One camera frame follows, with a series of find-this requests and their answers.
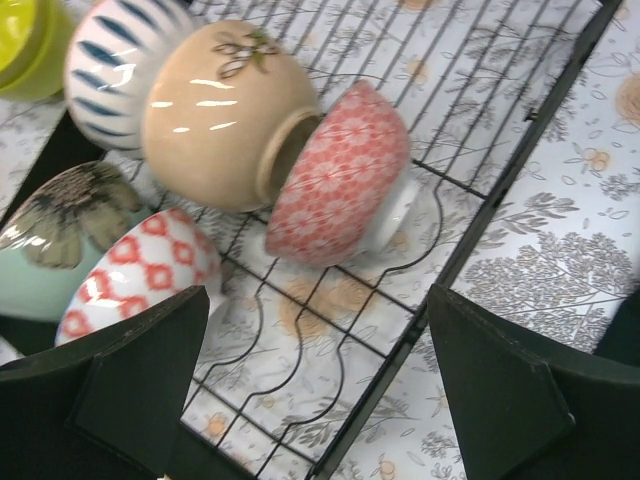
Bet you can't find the lime green bowl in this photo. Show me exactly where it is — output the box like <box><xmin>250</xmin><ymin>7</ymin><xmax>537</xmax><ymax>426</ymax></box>
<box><xmin>1</xmin><ymin>1</ymin><xmax>53</xmax><ymax>87</ymax></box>
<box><xmin>1</xmin><ymin>1</ymin><xmax>75</xmax><ymax>102</ymax></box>

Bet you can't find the pink patterned bowl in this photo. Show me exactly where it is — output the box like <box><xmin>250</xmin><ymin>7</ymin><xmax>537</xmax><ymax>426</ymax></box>
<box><xmin>265</xmin><ymin>80</ymin><xmax>420</xmax><ymax>267</ymax></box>

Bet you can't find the black cloth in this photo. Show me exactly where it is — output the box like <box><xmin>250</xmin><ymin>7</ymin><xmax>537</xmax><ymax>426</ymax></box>
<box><xmin>594</xmin><ymin>288</ymin><xmax>640</xmax><ymax>367</ymax></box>

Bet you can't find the red diamond pattern bowl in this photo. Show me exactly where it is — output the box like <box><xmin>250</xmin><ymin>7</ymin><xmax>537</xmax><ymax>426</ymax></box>
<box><xmin>55</xmin><ymin>207</ymin><xmax>229</xmax><ymax>346</ymax></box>

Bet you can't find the black wire dish rack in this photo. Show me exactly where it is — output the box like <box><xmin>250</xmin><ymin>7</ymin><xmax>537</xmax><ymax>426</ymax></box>
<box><xmin>0</xmin><ymin>0</ymin><xmax>626</xmax><ymax>480</ymax></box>

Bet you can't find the beige ceramic bowl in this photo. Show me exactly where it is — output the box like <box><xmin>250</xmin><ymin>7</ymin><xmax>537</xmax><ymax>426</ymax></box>
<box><xmin>142</xmin><ymin>20</ymin><xmax>320</xmax><ymax>212</ymax></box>

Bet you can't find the blue striped white bowl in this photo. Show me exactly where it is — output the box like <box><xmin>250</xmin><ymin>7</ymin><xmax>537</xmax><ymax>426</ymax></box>
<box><xmin>64</xmin><ymin>0</ymin><xmax>202</xmax><ymax>160</ymax></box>

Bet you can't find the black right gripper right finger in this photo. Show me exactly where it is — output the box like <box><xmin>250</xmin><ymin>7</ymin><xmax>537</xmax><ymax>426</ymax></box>
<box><xmin>427</xmin><ymin>286</ymin><xmax>639</xmax><ymax>479</ymax></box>

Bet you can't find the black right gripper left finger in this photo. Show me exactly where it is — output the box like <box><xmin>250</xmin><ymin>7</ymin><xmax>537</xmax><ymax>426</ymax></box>
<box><xmin>1</xmin><ymin>286</ymin><xmax>209</xmax><ymax>479</ymax></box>

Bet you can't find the mint green flower bowl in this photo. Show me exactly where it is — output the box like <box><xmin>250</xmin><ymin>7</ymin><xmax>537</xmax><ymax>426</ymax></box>
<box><xmin>1</xmin><ymin>161</ymin><xmax>151</xmax><ymax>323</ymax></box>

